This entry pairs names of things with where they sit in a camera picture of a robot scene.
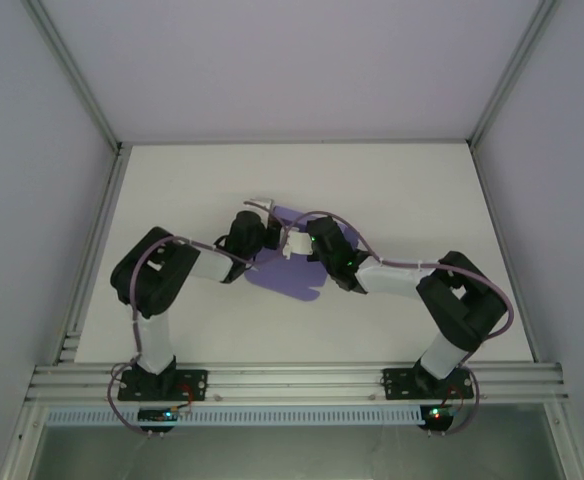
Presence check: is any aluminium mounting rail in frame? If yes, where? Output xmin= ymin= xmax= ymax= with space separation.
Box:
xmin=24 ymin=363 xmax=571 ymax=402

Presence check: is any slotted light blue cable duct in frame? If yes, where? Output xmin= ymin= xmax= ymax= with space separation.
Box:
xmin=44 ymin=405 xmax=424 ymax=428

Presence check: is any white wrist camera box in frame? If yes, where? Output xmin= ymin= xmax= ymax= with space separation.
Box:
xmin=243 ymin=196 xmax=277 ymax=213
xmin=281 ymin=228 xmax=317 ymax=260

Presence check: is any right controller board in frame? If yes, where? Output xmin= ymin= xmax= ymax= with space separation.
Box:
xmin=420 ymin=404 xmax=457 ymax=434

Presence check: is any aluminium frame post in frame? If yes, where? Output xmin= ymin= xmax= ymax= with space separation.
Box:
xmin=24 ymin=0 xmax=124 ymax=152
xmin=465 ymin=0 xmax=562 ymax=147

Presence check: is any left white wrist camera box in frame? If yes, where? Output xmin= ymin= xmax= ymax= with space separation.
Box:
xmin=243 ymin=196 xmax=277 ymax=213

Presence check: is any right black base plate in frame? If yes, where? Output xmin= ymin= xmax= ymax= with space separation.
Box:
xmin=381 ymin=367 xmax=475 ymax=401

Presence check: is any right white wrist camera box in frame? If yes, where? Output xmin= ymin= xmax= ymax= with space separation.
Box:
xmin=281 ymin=228 xmax=317 ymax=260

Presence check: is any aluminium frame leg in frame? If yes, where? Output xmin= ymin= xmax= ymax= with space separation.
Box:
xmin=541 ymin=399 xmax=584 ymax=480
xmin=0 ymin=402 xmax=49 ymax=480

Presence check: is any purple paper box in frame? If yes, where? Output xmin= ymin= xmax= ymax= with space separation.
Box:
xmin=244 ymin=204 xmax=369 ymax=305

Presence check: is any left controller board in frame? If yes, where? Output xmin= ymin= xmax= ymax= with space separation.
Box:
xmin=137 ymin=406 xmax=179 ymax=434

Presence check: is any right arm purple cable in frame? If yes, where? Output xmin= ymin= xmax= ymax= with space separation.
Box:
xmin=284 ymin=210 xmax=517 ymax=439

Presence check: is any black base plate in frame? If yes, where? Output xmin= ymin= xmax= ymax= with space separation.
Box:
xmin=117 ymin=368 xmax=209 ymax=402
xmin=381 ymin=367 xmax=475 ymax=401

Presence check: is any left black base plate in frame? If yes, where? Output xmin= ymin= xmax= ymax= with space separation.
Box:
xmin=117 ymin=368 xmax=209 ymax=402

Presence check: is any aluminium table side rail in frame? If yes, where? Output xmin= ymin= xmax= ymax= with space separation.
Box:
xmin=54 ymin=144 xmax=134 ymax=365
xmin=466 ymin=142 xmax=543 ymax=362

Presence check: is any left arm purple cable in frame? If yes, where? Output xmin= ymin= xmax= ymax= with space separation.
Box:
xmin=105 ymin=198 xmax=294 ymax=439

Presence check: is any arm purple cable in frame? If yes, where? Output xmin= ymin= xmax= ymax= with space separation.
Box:
xmin=284 ymin=210 xmax=517 ymax=439
xmin=105 ymin=198 xmax=294 ymax=439

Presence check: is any controller board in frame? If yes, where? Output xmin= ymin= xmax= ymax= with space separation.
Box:
xmin=420 ymin=404 xmax=457 ymax=434
xmin=137 ymin=406 xmax=179 ymax=434

